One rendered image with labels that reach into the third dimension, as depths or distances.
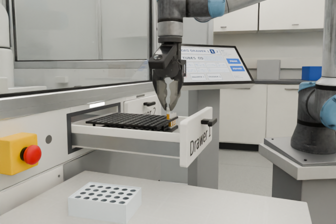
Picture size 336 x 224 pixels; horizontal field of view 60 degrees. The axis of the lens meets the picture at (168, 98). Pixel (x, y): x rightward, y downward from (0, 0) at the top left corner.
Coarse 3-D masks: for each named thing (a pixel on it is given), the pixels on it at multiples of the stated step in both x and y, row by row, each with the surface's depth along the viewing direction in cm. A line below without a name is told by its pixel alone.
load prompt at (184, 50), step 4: (184, 48) 172; (188, 48) 173; (192, 48) 175; (196, 48) 176; (200, 48) 177; (204, 48) 178; (208, 48) 180; (212, 48) 181; (216, 48) 182; (184, 52) 170; (188, 52) 171; (192, 52) 172; (196, 52) 174; (200, 52) 175; (204, 52) 176; (208, 52) 178; (212, 52) 179; (216, 52) 180
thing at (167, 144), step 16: (112, 112) 104; (80, 128) 80; (96, 128) 78; (112, 128) 76; (80, 144) 80; (96, 144) 78; (112, 144) 76; (128, 144) 75; (144, 144) 73; (160, 144) 72; (176, 144) 70
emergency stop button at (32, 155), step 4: (28, 148) 58; (32, 148) 59; (36, 148) 59; (24, 152) 58; (28, 152) 58; (32, 152) 58; (36, 152) 59; (40, 152) 61; (24, 156) 58; (28, 156) 58; (32, 156) 58; (36, 156) 59; (40, 156) 61; (24, 160) 58; (28, 160) 58; (32, 160) 59; (36, 160) 60; (32, 164) 59
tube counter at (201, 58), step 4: (200, 56) 173; (204, 56) 174; (208, 56) 175; (212, 56) 177; (216, 56) 178; (220, 56) 179; (200, 60) 171; (204, 60) 172; (208, 60) 173; (212, 60) 174; (216, 60) 176; (220, 60) 177
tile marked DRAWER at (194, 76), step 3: (192, 75) 161; (195, 75) 162; (198, 75) 163; (201, 75) 163; (204, 75) 164; (192, 78) 160; (195, 78) 160; (198, 78) 161; (201, 78) 162; (204, 78) 163
